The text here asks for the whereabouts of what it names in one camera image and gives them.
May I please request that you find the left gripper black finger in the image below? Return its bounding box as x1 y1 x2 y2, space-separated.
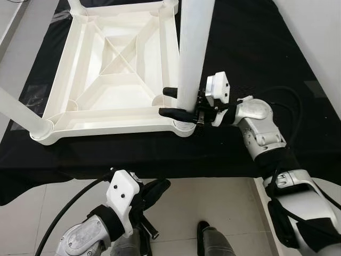
141 179 171 198
145 187 171 206

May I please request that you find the robot left leg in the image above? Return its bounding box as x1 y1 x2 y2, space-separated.
111 229 152 256

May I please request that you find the white plastic table top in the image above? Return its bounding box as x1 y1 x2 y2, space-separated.
29 0 198 146

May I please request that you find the black tablecloth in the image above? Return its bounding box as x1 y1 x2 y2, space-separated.
0 0 341 206

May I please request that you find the grey tape piece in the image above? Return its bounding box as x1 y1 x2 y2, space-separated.
306 80 326 100

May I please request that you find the clear tape patch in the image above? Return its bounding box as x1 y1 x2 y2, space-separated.
20 84 50 116

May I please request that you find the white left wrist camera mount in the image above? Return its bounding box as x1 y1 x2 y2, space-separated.
106 170 142 238

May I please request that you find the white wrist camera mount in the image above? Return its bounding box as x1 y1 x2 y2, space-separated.
205 72 241 127
106 170 142 238

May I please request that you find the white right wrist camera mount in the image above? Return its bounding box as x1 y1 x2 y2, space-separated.
205 72 241 127

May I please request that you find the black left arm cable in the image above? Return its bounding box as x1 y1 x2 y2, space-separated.
35 170 115 256

